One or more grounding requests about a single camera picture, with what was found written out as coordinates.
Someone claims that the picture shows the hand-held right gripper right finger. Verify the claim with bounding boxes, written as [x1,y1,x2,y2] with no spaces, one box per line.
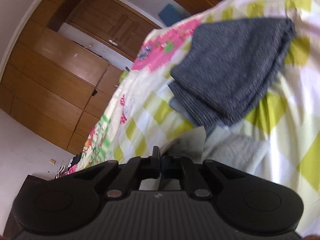
[160,155,247,200]

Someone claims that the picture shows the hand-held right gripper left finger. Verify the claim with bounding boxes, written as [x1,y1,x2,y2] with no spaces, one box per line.
[71,146,161,200]

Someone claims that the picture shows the light grey pants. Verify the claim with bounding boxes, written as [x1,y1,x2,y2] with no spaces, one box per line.
[160,124,272,180]

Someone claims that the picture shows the dark grey folded pants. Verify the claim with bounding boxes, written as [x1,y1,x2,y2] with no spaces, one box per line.
[168,17,297,134]

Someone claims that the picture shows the pile of clothes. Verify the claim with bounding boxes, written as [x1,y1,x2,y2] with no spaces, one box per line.
[55,152,83,179]

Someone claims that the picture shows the cartoon printed pink quilt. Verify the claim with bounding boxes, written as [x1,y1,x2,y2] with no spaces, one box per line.
[66,14,208,175]

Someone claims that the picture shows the yellow checked bed sheet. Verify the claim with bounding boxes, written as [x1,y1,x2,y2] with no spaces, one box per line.
[107,0,320,238]

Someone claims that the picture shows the dark brown headboard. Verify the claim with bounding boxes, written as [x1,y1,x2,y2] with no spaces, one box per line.
[4,174,57,233]

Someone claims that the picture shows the brown wooden wardrobe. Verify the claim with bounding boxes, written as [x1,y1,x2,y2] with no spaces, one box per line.
[0,0,133,155]

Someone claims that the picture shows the brown wooden door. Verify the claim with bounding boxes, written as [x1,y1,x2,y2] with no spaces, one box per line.
[67,0,162,60]

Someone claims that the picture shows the blue foam mat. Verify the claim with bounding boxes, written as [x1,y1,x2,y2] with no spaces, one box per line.
[158,3,184,27]

